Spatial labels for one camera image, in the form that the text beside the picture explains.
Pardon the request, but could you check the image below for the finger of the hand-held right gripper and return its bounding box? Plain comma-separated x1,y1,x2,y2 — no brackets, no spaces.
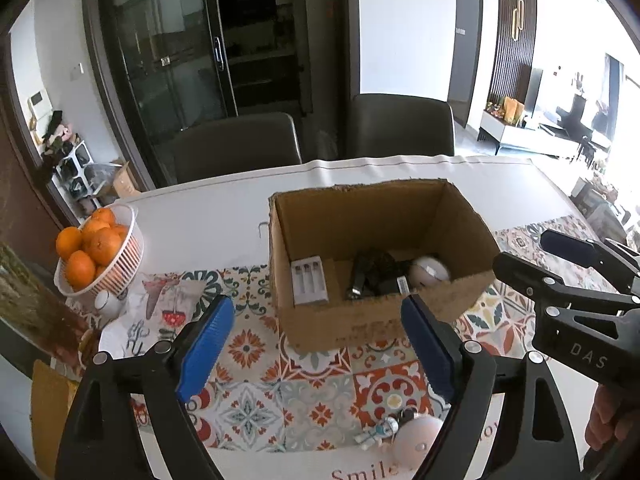
492,251,640,312
540,229,640,282

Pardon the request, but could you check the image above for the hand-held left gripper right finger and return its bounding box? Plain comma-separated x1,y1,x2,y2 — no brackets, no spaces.
400,292,583,480

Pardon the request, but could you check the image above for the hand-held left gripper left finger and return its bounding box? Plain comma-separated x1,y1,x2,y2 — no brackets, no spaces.
54,294,236,480

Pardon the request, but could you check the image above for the brown cardboard box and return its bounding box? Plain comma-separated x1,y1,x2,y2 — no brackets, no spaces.
268,177,502,355

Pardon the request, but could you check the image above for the white computer mouse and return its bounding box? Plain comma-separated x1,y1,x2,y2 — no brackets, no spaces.
409,255,452,288

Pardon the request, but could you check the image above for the small astronaut figurine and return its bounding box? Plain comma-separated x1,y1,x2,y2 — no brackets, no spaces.
354,417,400,448

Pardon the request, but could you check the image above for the black power adapter with cable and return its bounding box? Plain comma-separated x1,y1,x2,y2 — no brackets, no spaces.
345,247,426,301

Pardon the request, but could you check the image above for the white product box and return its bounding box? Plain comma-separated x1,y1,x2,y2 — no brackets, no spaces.
290,255,329,307

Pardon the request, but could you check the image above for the person's right hand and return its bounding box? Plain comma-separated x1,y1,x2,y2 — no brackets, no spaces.
582,385,640,468

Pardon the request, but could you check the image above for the wooden chair with cushion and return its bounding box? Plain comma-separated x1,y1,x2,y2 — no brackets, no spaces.
582,180,633,246

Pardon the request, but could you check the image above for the white patterned cloth bag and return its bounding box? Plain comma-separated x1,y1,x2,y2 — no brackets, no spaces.
97,280,208,361

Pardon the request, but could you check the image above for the small white cup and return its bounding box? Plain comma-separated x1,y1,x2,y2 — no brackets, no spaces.
94,290,123,318

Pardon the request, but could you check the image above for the white plastic fruit basket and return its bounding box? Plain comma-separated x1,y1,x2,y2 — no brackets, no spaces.
53,202,146,297

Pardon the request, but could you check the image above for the white tv cabinet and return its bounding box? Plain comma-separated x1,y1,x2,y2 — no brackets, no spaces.
477,109,583,161

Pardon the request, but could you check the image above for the black piano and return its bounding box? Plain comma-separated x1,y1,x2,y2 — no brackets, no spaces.
555,95,608,147

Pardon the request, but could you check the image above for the pile of oranges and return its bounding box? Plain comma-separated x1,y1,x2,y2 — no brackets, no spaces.
55,207,131,286

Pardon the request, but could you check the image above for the yellow paper bag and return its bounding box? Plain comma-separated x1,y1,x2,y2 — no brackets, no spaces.
502,96,526,123

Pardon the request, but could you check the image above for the white patterned tablecloth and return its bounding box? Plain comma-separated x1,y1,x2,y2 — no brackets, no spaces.
0,155,640,480

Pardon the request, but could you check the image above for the yellow woven box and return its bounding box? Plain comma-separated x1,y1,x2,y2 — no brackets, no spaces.
31,360,81,478

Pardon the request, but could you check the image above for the small floor cardboard box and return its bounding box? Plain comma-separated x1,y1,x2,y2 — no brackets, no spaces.
97,160,143,198

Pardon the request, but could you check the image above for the dark grey dining chair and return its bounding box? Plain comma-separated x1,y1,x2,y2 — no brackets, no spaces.
347,93,456,158
167,112,303,186

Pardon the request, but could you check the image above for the clear plastic bag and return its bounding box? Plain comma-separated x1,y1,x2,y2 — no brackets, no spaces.
85,162,118,193

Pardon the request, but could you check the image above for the white shoe rack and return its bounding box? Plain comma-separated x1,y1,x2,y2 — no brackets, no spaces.
52,142,94,207

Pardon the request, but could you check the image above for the grey interior door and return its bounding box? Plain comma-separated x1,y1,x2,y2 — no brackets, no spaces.
447,0,483,128

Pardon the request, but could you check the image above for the pile of slippers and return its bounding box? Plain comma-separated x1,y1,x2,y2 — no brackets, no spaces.
37,110,81,161

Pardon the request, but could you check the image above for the dark glass sliding door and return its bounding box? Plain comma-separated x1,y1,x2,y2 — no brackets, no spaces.
82,0,358,191

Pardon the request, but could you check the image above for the dark slatted wall panel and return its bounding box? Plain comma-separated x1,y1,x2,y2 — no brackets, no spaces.
487,0,538,111

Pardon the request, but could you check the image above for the white wall intercom panel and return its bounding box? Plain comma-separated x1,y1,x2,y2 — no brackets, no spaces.
26,89,51,121

